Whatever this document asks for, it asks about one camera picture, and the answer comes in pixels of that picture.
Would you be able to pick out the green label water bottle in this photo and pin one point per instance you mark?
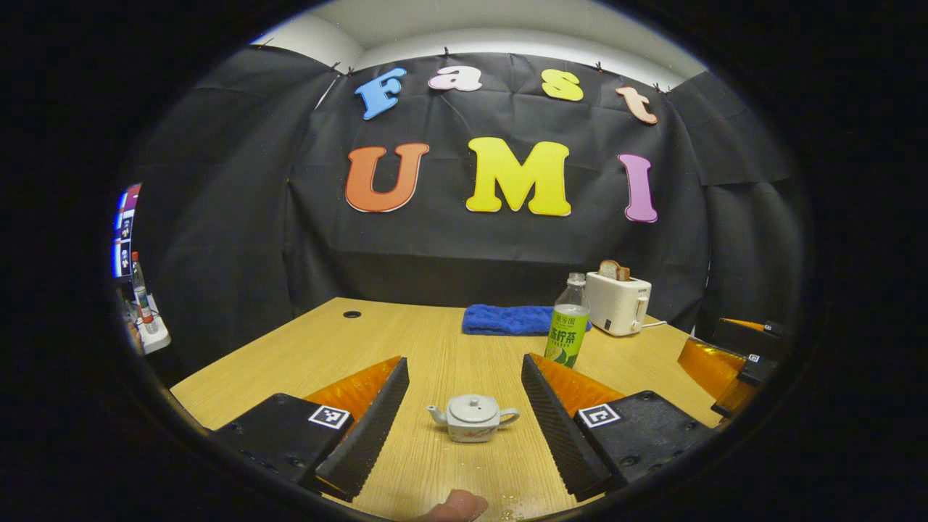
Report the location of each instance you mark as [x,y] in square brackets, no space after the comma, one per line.
[567,337]

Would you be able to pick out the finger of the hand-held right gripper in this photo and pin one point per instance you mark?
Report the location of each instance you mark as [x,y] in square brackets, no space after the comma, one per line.
[754,339]
[714,373]

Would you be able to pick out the computer monitor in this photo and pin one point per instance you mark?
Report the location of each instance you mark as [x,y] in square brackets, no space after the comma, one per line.
[123,239]

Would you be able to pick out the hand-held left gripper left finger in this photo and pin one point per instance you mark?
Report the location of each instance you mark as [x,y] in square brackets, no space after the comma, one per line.
[373,435]

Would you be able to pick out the white toaster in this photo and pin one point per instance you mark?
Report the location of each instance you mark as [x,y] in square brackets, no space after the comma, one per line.
[616,304]

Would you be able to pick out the white power strip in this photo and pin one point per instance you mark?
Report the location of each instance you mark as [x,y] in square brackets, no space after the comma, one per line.
[159,339]

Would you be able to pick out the brown bread slice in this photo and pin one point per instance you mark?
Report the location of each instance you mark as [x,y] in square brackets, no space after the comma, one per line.
[610,270]

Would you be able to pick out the white ceramic teacup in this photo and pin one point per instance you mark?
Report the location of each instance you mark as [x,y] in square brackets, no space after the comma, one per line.
[471,433]

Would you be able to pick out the small red label bottle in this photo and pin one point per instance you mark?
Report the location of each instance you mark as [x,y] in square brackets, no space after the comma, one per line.
[141,293]

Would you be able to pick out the black backdrop cloth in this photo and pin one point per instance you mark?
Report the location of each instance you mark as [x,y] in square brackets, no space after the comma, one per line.
[449,254]

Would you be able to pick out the blue towel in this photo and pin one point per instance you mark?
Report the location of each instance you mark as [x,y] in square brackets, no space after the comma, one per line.
[507,319]

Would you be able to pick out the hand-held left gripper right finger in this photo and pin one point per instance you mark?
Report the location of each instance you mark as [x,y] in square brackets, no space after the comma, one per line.
[562,442]

